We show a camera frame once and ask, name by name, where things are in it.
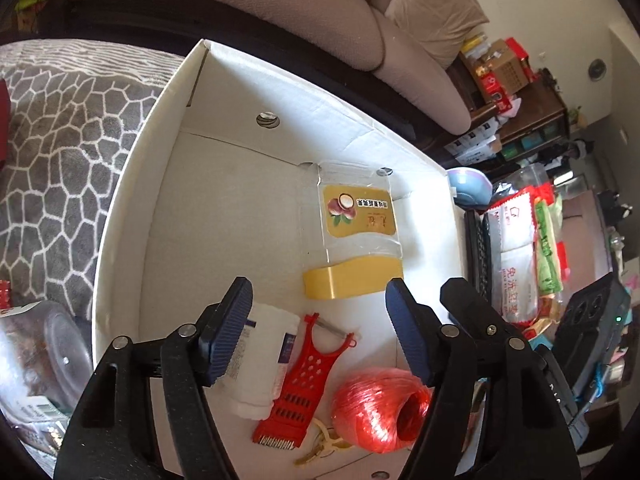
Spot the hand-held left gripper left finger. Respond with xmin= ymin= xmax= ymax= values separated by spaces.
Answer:
xmin=54 ymin=276 xmax=254 ymax=480

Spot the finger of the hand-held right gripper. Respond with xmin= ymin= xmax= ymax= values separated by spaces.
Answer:
xmin=440 ymin=277 xmax=523 ymax=348

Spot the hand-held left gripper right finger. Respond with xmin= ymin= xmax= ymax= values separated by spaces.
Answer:
xmin=385 ymin=277 xmax=581 ymax=480

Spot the white plastic bottle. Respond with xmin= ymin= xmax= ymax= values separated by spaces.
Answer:
xmin=220 ymin=302 xmax=299 ymax=419

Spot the red twine ball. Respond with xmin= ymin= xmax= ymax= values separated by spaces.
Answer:
xmin=331 ymin=366 xmax=432 ymax=455

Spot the red grater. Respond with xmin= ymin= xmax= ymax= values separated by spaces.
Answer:
xmin=251 ymin=312 xmax=361 ymax=452

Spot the clear jar with yellow lid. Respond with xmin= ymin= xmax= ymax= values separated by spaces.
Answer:
xmin=301 ymin=160 xmax=405 ymax=302

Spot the white cardboard box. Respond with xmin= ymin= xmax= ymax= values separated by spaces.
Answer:
xmin=92 ymin=37 xmax=471 ymax=480

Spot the clear plastic food container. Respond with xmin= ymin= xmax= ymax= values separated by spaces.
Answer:
xmin=0 ymin=300 xmax=94 ymax=458

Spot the black remote control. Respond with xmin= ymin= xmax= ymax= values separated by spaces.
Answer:
xmin=464 ymin=209 xmax=496 ymax=306

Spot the white and red snack bag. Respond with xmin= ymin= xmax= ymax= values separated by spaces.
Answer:
xmin=481 ymin=195 xmax=542 ymax=323

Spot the green snack bag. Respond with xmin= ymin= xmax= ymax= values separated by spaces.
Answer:
xmin=532 ymin=195 xmax=565 ymax=296

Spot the blue bowl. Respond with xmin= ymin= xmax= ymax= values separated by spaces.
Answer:
xmin=446 ymin=167 xmax=494 ymax=209

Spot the clear zip bag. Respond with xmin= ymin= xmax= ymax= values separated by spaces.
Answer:
xmin=492 ymin=162 xmax=556 ymax=201

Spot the dark wooden cabinet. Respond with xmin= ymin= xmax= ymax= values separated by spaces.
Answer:
xmin=445 ymin=77 xmax=571 ymax=163

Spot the red gift box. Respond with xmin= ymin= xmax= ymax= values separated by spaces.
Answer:
xmin=477 ymin=72 xmax=523 ymax=116

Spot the brown cardboard box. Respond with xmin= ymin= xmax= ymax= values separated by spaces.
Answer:
xmin=465 ymin=40 xmax=536 ymax=93

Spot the grey patterned blanket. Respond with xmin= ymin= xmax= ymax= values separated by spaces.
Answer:
xmin=0 ymin=41 xmax=187 ymax=321

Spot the yellow bottle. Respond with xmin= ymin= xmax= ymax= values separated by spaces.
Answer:
xmin=460 ymin=32 xmax=488 ymax=56

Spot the red pouch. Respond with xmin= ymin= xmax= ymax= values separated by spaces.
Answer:
xmin=0 ymin=79 xmax=11 ymax=161

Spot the brown sofa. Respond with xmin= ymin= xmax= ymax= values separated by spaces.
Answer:
xmin=59 ymin=0 xmax=491 ymax=136

